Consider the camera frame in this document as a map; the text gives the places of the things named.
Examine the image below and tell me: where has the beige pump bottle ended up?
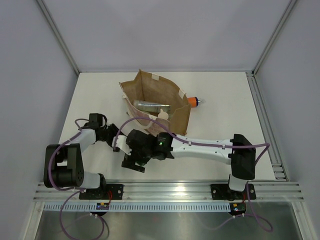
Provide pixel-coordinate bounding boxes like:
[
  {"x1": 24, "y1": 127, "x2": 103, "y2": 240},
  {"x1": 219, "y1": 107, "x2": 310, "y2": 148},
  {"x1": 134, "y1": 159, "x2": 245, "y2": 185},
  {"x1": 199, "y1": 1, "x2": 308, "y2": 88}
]
[{"x1": 157, "y1": 108, "x2": 169, "y2": 120}]

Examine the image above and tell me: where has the green dish soap bottle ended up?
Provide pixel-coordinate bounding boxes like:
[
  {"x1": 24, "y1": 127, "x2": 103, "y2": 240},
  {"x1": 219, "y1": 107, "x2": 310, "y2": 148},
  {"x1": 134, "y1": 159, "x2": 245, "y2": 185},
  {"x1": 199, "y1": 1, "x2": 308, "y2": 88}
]
[{"x1": 137, "y1": 162, "x2": 146, "y2": 167}]

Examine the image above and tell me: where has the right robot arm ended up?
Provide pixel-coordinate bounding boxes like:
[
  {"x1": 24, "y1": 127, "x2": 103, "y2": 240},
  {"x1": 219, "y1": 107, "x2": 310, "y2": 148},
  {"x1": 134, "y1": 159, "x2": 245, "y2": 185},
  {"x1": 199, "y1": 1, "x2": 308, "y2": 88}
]
[{"x1": 114, "y1": 129, "x2": 256, "y2": 199}]

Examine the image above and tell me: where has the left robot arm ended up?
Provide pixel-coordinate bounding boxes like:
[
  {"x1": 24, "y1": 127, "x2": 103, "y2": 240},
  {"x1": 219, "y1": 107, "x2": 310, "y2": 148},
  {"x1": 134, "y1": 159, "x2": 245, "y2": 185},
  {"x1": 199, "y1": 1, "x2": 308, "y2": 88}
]
[{"x1": 43, "y1": 113, "x2": 119, "y2": 200}]

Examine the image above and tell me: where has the brown canvas tote bag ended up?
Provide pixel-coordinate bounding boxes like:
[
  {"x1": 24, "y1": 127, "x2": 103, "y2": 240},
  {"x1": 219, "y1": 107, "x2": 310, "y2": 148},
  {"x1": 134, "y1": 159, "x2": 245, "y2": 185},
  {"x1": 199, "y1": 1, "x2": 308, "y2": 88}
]
[{"x1": 119, "y1": 70, "x2": 191, "y2": 136}]

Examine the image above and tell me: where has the orange spray bottle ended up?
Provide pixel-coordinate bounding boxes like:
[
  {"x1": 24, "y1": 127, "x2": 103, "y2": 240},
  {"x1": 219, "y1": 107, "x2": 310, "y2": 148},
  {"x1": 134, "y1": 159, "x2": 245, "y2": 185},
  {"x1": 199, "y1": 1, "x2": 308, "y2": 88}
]
[{"x1": 188, "y1": 96, "x2": 204, "y2": 108}]

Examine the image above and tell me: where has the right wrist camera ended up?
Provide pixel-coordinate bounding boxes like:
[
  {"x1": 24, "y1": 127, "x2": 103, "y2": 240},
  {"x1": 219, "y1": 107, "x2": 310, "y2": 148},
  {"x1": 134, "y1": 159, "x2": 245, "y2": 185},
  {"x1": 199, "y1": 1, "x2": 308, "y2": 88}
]
[{"x1": 112, "y1": 135, "x2": 132, "y2": 156}]

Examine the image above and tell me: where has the aluminium front rail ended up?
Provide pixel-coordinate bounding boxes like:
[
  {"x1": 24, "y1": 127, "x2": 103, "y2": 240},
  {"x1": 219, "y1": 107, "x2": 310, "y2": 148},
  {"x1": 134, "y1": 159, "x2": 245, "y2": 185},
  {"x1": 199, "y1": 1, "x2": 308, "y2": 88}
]
[{"x1": 33, "y1": 181, "x2": 304, "y2": 202}]

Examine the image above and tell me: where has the aluminium rail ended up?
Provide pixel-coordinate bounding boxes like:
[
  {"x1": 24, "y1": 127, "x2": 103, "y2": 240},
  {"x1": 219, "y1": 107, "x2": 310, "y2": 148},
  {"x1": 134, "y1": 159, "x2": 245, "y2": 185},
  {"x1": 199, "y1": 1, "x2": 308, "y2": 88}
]
[
  {"x1": 245, "y1": 72, "x2": 290, "y2": 182},
  {"x1": 33, "y1": 181, "x2": 304, "y2": 202}
]

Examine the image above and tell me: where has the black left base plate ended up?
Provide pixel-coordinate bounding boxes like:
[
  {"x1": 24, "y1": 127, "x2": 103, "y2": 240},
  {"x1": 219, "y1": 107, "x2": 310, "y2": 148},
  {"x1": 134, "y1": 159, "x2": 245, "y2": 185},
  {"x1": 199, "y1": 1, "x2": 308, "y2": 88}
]
[{"x1": 79, "y1": 184, "x2": 124, "y2": 200}]

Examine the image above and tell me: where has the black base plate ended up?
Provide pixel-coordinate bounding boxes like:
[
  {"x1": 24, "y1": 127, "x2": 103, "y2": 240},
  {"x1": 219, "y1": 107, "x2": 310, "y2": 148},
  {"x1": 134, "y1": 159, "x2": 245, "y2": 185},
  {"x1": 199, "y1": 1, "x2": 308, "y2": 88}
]
[
  {"x1": 210, "y1": 183, "x2": 257, "y2": 202},
  {"x1": 79, "y1": 184, "x2": 124, "y2": 200}
]

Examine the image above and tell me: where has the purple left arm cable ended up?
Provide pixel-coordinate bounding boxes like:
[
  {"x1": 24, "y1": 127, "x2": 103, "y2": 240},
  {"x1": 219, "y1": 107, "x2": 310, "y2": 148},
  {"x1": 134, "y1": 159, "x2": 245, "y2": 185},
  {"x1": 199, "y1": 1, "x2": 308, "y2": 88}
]
[{"x1": 48, "y1": 117, "x2": 111, "y2": 238}]

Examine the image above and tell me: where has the white slotted cable duct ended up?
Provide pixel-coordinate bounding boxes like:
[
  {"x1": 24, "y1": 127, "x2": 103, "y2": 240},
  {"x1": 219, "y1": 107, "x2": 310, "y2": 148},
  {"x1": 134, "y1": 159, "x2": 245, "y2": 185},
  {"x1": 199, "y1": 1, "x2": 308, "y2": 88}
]
[{"x1": 43, "y1": 202, "x2": 231, "y2": 213}]

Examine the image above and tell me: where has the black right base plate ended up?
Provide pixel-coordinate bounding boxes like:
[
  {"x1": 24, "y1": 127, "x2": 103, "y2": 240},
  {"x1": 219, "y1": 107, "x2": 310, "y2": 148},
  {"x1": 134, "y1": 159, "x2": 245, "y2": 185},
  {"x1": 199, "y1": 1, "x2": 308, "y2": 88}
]
[{"x1": 210, "y1": 183, "x2": 257, "y2": 202}]

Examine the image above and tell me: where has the right side aluminium rail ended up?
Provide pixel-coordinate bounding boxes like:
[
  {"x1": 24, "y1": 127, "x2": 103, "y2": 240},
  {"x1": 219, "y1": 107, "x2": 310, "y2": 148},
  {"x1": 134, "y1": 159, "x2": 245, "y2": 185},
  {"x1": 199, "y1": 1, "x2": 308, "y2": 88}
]
[{"x1": 245, "y1": 72, "x2": 290, "y2": 182}]

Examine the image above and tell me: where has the right aluminium frame post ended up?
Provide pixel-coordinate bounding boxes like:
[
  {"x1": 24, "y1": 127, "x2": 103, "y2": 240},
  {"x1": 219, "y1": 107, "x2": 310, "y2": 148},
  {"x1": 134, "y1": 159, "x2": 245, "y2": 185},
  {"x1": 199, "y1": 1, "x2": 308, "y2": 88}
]
[{"x1": 251, "y1": 0, "x2": 299, "y2": 77}]

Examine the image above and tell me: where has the aluminium frame post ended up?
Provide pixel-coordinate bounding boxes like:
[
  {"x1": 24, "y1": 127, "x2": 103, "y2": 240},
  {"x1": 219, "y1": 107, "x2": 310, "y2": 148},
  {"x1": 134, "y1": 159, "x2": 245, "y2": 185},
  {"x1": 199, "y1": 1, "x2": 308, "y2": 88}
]
[
  {"x1": 251, "y1": 0, "x2": 299, "y2": 77},
  {"x1": 34, "y1": 0, "x2": 81, "y2": 77}
]

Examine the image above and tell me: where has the left aluminium frame post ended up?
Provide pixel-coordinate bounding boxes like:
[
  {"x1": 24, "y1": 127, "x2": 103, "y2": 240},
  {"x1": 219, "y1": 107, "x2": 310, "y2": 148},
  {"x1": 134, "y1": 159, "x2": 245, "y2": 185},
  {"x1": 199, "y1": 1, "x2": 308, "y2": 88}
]
[{"x1": 34, "y1": 0, "x2": 81, "y2": 77}]

